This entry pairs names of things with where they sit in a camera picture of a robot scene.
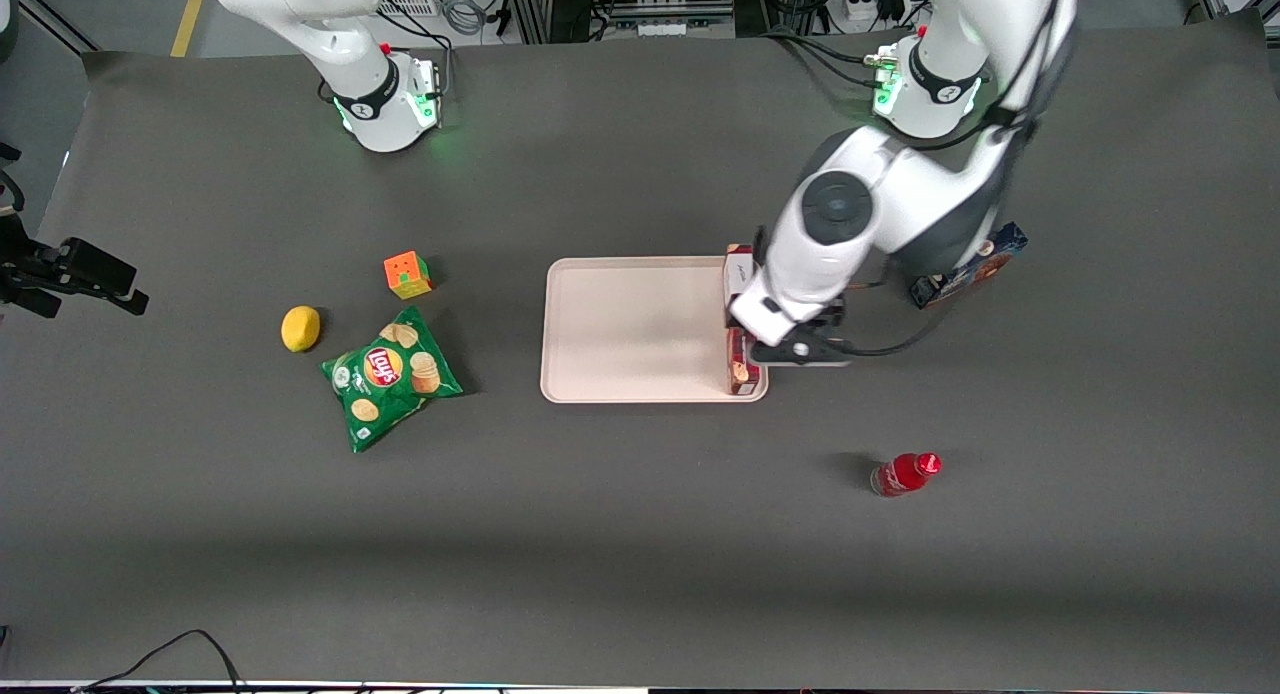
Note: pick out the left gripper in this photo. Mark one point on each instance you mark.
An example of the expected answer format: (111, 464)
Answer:
(760, 246)

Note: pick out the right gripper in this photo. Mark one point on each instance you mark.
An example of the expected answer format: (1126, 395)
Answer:
(45, 271)

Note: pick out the red cookie box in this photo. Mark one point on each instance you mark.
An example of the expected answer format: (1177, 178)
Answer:
(740, 374)

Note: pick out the pale pink plastic tray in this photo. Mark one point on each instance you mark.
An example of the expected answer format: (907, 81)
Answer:
(640, 329)

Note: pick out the blue cookie box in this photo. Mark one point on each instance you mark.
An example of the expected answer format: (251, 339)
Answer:
(985, 266)

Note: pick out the yellow lemon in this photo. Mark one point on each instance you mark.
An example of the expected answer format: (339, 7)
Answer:
(300, 328)

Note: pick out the red drink bottle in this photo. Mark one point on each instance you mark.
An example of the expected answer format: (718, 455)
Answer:
(905, 474)

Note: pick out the dark grey table mat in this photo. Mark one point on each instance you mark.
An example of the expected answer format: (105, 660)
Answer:
(640, 534)

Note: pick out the orange green puzzle cube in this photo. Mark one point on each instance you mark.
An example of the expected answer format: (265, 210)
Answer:
(407, 275)

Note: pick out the green Lay's chips bag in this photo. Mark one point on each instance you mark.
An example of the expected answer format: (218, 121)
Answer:
(392, 379)

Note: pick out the white power strip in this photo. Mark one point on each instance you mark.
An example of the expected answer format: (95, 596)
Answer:
(868, 6)

